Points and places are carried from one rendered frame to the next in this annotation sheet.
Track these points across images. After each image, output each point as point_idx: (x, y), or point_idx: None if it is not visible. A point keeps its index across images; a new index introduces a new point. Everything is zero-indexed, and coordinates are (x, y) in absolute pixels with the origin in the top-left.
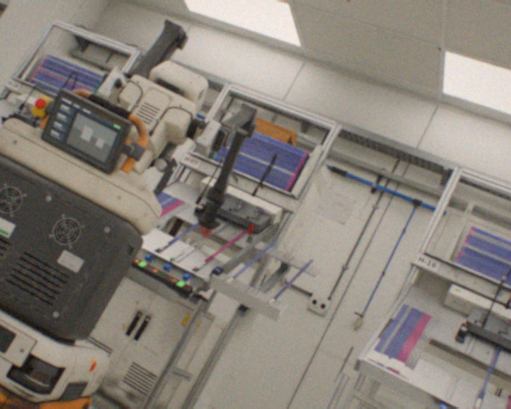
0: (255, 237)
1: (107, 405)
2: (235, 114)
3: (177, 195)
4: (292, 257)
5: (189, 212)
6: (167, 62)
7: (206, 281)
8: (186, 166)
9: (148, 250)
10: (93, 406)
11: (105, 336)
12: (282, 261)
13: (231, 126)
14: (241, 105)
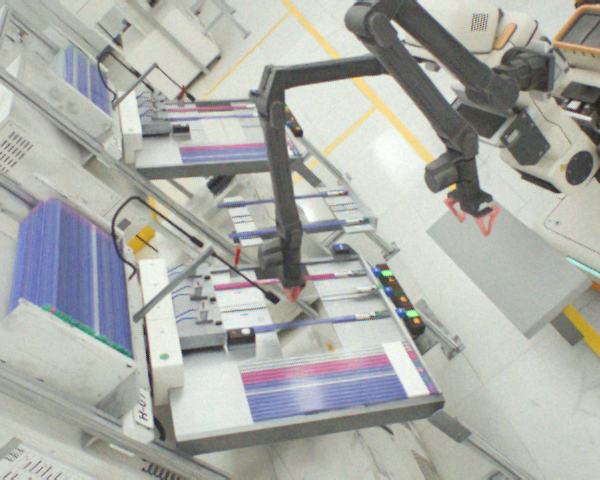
0: (217, 276)
1: (437, 433)
2: (329, 62)
3: (230, 399)
4: (235, 217)
5: (256, 354)
6: (463, 1)
7: (359, 254)
8: None
9: (395, 313)
10: (479, 386)
11: (413, 463)
12: (252, 220)
13: (368, 53)
14: (283, 73)
